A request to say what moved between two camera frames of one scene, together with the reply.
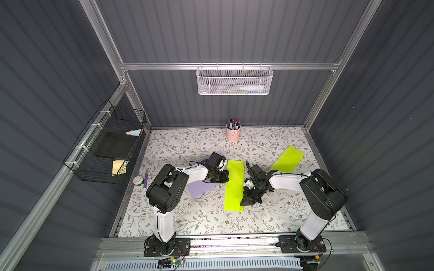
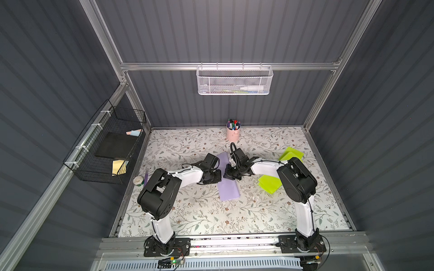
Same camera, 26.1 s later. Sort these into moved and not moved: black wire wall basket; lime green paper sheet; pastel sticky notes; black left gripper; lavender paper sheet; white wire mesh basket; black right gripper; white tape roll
Moved: lavender paper sheet; black right gripper; lime green paper sheet
Not moved: black left gripper; white wire mesh basket; black wire wall basket; pastel sticky notes; white tape roll
